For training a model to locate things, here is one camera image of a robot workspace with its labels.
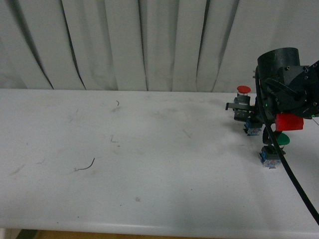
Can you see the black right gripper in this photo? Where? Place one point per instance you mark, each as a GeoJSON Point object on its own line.
{"type": "Point", "coordinates": [285, 86]}

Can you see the yellow push button switch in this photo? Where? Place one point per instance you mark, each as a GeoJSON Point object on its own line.
{"type": "Point", "coordinates": [253, 125]}

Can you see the white pleated curtain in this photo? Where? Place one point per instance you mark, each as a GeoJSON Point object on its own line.
{"type": "Point", "coordinates": [148, 45]}

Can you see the red push button switch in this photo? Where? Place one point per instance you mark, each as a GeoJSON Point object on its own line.
{"type": "Point", "coordinates": [242, 95]}

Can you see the green push button switch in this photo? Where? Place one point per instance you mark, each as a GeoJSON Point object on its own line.
{"type": "Point", "coordinates": [268, 155]}

